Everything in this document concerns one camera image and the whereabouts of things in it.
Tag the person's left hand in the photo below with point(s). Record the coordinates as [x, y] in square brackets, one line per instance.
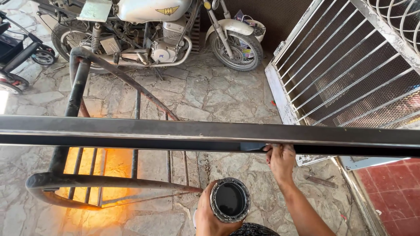
[205, 213]

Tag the person's right hand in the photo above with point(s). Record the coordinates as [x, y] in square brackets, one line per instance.
[281, 165]

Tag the person's left fingers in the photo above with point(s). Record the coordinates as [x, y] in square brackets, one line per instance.
[229, 225]

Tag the black paint can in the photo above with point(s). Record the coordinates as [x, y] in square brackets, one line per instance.
[230, 199]

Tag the dark paint brush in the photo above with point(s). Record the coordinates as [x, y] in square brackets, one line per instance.
[252, 146]

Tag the person's dark patterned clothing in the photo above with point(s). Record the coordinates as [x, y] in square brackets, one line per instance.
[254, 230]

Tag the flat rusty metal strip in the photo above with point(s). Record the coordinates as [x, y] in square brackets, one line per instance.
[321, 181]

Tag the aluminium door track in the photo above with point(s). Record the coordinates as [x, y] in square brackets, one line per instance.
[359, 196]

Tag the black steel square beam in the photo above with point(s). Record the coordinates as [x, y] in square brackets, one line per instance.
[131, 131]

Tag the white barred metal gate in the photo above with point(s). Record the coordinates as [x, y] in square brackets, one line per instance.
[344, 75]

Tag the white bucket with clutter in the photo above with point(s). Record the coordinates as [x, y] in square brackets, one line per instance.
[254, 28]

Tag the white motorcycle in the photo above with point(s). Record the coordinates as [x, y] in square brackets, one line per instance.
[157, 32]

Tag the pale green metal sheet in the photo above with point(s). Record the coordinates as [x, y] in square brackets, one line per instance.
[95, 10]

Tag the white curved bar grille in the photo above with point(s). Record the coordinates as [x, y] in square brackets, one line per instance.
[400, 23]

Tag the black baby stroller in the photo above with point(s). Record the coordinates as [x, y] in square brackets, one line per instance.
[19, 55]

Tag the curved rusty metal railing frame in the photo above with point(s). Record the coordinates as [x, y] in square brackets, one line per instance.
[77, 98]

